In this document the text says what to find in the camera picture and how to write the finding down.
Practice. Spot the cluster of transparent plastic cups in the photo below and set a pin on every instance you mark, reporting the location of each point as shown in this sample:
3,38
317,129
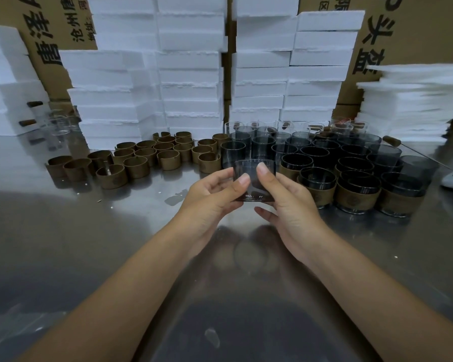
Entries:
232,154

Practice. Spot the tall stack white foam blocks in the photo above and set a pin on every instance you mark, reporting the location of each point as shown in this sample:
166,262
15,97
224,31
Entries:
173,71

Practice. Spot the person's left hand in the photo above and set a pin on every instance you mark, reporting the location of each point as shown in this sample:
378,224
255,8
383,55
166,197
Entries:
204,214

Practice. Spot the group of brown sleeve rings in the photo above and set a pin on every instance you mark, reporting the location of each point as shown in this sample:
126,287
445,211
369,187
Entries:
168,160

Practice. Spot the smoky transparent plastic cup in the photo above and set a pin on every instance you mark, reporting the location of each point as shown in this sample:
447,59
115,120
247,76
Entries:
402,182
296,160
253,184
355,163
358,182
317,177

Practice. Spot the stack of white foam blocks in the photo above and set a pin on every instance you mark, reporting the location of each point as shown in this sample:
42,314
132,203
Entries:
3,90

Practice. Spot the large printed cardboard box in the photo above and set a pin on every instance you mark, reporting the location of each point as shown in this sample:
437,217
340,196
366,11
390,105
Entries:
426,30

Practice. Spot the brown cork stick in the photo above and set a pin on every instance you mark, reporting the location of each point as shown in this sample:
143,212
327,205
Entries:
34,104
27,123

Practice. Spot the stack of thin foam sheets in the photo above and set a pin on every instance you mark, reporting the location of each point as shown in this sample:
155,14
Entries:
407,109

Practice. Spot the person's left forearm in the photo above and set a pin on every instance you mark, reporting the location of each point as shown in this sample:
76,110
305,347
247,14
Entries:
105,309

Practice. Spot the bunch of clear plastic cups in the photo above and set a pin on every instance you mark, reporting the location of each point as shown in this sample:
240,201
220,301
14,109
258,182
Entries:
62,122

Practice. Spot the person's right forearm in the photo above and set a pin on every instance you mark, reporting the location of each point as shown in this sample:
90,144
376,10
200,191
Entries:
385,309

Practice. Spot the stepped stack white foam blocks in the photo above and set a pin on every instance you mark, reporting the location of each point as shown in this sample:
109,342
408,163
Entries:
260,75

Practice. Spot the person's right hand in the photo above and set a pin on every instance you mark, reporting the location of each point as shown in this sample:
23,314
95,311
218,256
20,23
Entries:
298,222

